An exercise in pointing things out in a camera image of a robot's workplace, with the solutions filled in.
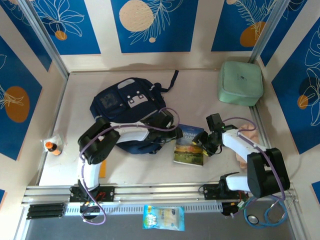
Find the Animal Farm paperback book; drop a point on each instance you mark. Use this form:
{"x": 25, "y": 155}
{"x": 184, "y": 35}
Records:
{"x": 187, "y": 152}

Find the pink beige cloth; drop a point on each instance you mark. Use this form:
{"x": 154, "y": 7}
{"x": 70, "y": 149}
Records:
{"x": 250, "y": 128}

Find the navy blue backpack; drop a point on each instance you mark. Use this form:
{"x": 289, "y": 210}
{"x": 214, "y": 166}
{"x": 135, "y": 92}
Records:
{"x": 112, "y": 105}

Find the orange notebook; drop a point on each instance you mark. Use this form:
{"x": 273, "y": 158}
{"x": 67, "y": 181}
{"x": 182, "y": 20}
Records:
{"x": 103, "y": 170}

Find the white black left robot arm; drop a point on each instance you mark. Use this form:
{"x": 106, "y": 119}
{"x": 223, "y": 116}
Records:
{"x": 100, "y": 140}

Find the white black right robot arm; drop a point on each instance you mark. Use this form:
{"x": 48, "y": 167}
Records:
{"x": 265, "y": 172}

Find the orange capped bottle in bag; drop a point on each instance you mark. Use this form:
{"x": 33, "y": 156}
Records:
{"x": 52, "y": 147}

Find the mint green zip pouch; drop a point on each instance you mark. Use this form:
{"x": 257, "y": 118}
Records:
{"x": 240, "y": 82}

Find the blue poster dark circle leaf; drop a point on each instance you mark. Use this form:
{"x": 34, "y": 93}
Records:
{"x": 287, "y": 112}

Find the blue snack packet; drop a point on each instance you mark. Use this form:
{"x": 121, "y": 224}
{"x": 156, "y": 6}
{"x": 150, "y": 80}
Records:
{"x": 163, "y": 217}

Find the blue stethoscope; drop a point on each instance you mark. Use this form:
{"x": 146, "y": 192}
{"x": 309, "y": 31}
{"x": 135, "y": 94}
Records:
{"x": 253, "y": 219}

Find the blue poster beige circle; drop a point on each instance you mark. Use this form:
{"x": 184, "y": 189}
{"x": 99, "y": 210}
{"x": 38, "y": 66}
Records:
{"x": 175, "y": 30}

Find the blue poster orange circle feather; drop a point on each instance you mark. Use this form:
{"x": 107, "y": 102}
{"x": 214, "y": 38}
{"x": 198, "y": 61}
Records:
{"x": 225, "y": 25}

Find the blue poster white leaf outline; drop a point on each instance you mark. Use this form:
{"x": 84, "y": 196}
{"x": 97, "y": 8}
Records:
{"x": 287, "y": 30}
{"x": 20, "y": 32}

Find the blue poster white flower outline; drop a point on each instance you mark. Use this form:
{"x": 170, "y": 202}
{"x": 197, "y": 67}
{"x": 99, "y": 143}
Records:
{"x": 87, "y": 25}

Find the black ribbed bar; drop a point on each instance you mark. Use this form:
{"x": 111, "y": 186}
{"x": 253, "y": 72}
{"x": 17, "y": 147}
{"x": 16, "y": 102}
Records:
{"x": 46, "y": 211}

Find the blue poster orange circle leaf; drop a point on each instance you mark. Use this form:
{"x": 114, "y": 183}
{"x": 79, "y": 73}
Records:
{"x": 20, "y": 75}

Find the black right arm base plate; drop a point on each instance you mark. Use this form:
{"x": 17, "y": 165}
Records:
{"x": 211, "y": 192}

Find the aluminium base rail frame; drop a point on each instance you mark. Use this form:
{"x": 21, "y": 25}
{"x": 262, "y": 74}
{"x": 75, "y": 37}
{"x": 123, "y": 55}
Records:
{"x": 162, "y": 193}

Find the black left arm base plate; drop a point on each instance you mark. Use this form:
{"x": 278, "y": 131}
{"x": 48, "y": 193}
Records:
{"x": 107, "y": 193}

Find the aluminium corner post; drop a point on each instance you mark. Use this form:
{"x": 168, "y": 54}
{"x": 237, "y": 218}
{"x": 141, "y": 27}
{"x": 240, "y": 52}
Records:
{"x": 270, "y": 30}
{"x": 42, "y": 37}

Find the blue wall poster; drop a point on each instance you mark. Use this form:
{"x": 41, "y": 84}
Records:
{"x": 316, "y": 190}
{"x": 2, "y": 197}

